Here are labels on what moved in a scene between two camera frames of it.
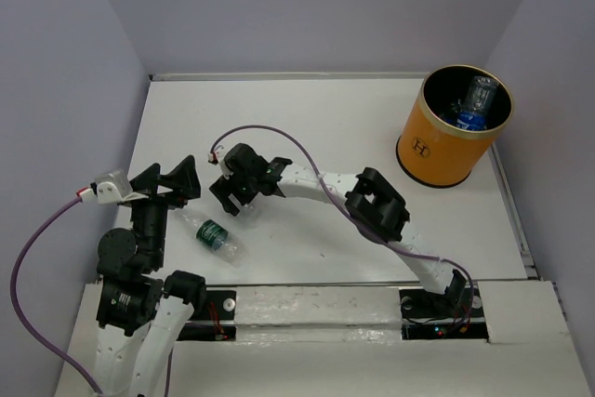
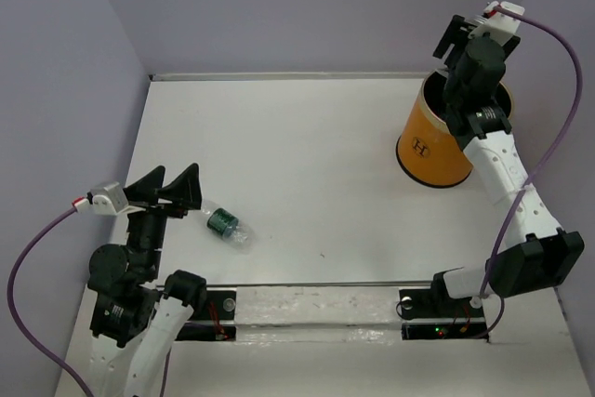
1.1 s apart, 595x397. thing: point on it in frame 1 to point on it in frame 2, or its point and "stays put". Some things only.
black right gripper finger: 228,195 to 455,33
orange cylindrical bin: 434,153 stays put
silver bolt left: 229,304 stays put
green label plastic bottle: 215,238 to 225,222
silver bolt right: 406,302 stays put
